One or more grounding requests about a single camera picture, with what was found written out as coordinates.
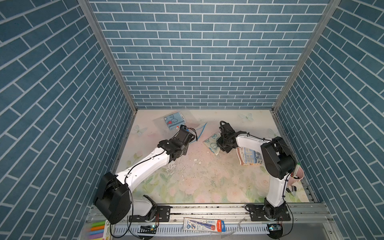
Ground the clear vacuum bag blue zip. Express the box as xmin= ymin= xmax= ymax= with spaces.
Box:
xmin=153 ymin=110 xmax=207 ymax=143

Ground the blue cartoon towel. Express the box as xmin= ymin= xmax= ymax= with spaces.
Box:
xmin=164 ymin=112 xmax=185 ymax=130

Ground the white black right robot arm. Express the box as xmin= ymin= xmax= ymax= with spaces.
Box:
xmin=217 ymin=121 xmax=297 ymax=221

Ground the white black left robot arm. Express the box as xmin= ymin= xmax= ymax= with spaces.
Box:
xmin=94 ymin=125 xmax=198 ymax=224

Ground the pink pen holder cup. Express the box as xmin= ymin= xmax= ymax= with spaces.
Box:
xmin=288 ymin=164 xmax=305 ymax=187

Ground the red blue toothbrush package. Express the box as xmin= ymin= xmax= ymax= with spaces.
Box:
xmin=183 ymin=218 xmax=227 ymax=233

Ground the coloured marker pack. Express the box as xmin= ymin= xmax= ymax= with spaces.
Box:
xmin=87 ymin=221 xmax=111 ymax=240

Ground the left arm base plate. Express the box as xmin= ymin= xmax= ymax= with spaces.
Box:
xmin=129 ymin=206 xmax=171 ymax=223

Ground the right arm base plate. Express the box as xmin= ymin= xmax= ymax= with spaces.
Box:
xmin=245 ymin=204 xmax=291 ymax=222

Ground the aluminium mounting rail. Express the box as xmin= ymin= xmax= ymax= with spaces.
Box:
xmin=157 ymin=203 xmax=334 ymax=224

